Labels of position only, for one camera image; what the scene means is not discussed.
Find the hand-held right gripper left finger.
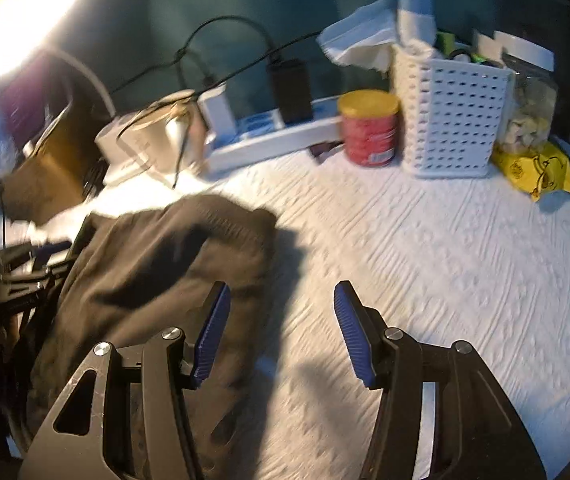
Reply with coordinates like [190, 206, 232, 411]
[17, 281, 232, 480]

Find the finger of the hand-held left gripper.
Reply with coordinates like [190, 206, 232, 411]
[2, 240, 74, 274]
[2, 267, 62, 312]

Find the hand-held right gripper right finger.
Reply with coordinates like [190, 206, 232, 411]
[333, 281, 548, 480]

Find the brown t-shirt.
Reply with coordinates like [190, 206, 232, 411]
[12, 194, 278, 480]

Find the cardboard box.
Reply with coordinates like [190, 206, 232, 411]
[2, 125, 100, 221]

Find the white textured blanket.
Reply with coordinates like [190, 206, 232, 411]
[90, 130, 570, 480]

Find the white desk lamp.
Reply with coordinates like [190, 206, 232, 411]
[0, 0, 140, 181]

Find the white mug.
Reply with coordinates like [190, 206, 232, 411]
[125, 90, 206, 176]

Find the red can yellow lid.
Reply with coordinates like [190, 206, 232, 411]
[337, 90, 401, 168]

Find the white power strip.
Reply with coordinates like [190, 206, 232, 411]
[202, 95, 346, 178]

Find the white charger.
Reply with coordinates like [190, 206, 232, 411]
[197, 85, 238, 143]

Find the white plastic basket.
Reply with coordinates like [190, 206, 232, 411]
[390, 42, 513, 181]

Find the yellow snack bag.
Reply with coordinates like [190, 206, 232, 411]
[490, 140, 570, 203]

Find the black charger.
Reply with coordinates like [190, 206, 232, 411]
[267, 58, 314, 125]

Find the clear jar white lid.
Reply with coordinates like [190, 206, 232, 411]
[492, 30, 561, 153]

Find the white tissue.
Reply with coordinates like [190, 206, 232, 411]
[316, 0, 401, 73]

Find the grey spray bottle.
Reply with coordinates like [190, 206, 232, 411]
[396, 0, 438, 51]

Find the black cable bundle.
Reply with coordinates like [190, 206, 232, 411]
[82, 157, 108, 201]

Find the black cable around mug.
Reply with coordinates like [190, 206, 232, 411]
[115, 95, 201, 190]

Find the black charger cable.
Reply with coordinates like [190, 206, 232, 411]
[110, 17, 321, 91]

